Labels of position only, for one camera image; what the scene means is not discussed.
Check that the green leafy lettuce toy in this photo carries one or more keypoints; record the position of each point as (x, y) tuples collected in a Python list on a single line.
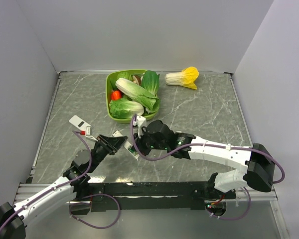
[(115, 76)]

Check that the wide white remote control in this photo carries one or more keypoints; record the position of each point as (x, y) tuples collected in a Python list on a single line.
[(79, 123)]

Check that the slim white remote control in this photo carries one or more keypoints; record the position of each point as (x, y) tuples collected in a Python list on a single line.
[(127, 146)]

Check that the green bok choy toy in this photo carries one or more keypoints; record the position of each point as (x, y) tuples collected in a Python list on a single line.
[(150, 81)]

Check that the orange pepper toy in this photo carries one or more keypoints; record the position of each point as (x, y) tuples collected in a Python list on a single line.
[(115, 95)]

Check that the yellow napa cabbage toy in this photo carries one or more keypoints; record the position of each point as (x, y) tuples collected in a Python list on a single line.
[(185, 78)]

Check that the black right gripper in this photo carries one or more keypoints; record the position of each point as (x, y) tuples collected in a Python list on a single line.
[(139, 142)]

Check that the green plastic bowl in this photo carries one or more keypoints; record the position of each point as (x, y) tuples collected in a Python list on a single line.
[(147, 114)]

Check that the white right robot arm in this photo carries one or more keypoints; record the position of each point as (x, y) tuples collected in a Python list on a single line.
[(251, 166)]

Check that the brown mushroom toy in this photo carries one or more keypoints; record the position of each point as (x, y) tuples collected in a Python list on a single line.
[(136, 79)]

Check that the white green cabbage toy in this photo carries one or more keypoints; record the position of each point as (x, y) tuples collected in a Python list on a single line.
[(125, 109)]

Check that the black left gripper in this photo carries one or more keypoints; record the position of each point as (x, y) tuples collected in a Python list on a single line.
[(117, 141)]

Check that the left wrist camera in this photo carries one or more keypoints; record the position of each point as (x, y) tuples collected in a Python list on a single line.
[(88, 134)]

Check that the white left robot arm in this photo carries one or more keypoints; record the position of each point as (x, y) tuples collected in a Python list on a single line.
[(72, 185)]

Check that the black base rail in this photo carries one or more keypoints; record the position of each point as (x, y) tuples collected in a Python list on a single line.
[(101, 197)]

